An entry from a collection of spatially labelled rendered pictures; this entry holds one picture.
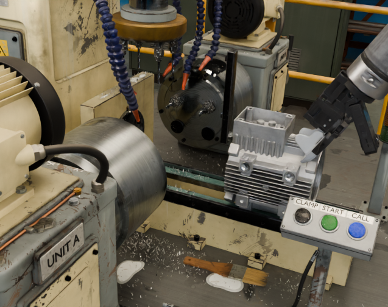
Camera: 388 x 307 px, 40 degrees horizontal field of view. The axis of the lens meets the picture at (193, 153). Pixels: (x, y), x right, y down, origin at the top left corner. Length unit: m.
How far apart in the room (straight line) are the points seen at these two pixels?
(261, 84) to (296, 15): 2.69
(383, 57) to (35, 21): 0.73
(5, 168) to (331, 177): 1.24
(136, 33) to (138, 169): 0.32
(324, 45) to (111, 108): 3.18
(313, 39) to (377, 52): 3.31
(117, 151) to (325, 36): 3.42
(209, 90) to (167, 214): 0.37
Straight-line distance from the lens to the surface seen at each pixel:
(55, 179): 0.88
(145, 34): 1.20
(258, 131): 1.19
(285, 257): 1.30
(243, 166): 1.19
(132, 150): 1.06
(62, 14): 1.32
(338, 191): 1.69
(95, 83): 1.46
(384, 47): 1.04
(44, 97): 0.80
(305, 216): 1.01
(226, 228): 1.31
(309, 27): 4.34
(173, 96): 1.52
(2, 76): 0.80
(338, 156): 1.91
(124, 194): 1.00
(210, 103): 1.48
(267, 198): 1.21
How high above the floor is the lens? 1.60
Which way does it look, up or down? 26 degrees down
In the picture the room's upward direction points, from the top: 3 degrees clockwise
